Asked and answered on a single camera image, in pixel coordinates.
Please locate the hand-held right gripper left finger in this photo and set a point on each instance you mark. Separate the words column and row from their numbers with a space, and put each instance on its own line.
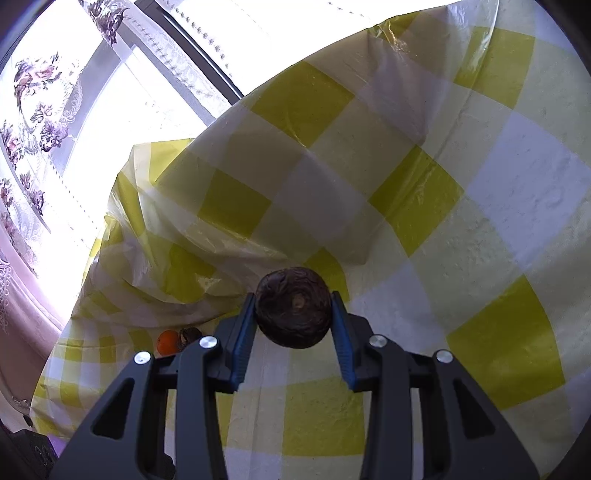
column 240, row 344

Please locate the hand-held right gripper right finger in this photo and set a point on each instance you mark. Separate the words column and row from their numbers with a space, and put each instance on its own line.
column 344, row 344

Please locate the dark brown round fruit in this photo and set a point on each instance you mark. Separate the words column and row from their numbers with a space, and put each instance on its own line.
column 190, row 334
column 293, row 307

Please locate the tangerine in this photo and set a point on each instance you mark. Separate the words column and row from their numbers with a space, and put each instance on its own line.
column 165, row 342

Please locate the yellow checked tablecloth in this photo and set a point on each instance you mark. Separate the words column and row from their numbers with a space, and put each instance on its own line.
column 461, row 230

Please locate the purple plastic-wrapped board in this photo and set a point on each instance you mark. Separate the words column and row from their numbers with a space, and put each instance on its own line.
column 57, row 448

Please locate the pink curtain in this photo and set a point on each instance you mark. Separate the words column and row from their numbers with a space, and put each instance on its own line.
column 18, row 332

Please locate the dark box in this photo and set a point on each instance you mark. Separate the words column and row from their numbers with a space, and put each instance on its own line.
column 32, row 450

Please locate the white lace curtain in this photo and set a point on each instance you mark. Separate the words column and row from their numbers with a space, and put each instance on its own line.
column 41, row 138

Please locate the dark window frame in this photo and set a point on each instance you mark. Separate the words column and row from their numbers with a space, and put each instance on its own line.
column 203, row 55

